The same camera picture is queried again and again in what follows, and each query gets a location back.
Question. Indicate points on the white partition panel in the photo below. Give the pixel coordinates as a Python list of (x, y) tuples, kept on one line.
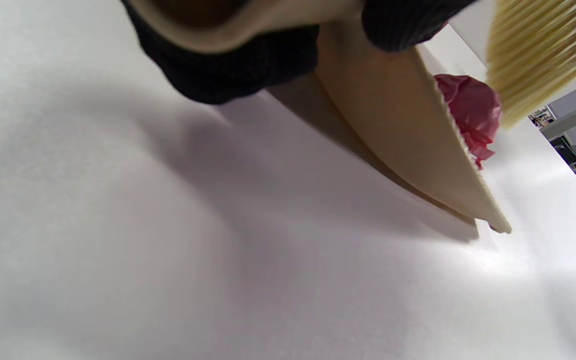
[(473, 25)]

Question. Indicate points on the person's left hand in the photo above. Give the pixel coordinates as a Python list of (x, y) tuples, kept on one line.
[(228, 75)]

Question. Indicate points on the white table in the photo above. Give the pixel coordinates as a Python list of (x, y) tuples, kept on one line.
[(168, 250)]

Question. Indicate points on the beige plastic dustpan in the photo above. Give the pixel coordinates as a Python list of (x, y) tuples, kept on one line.
[(393, 140)]

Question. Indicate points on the single pink paper ball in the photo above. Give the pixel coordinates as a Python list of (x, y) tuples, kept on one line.
[(473, 110)]

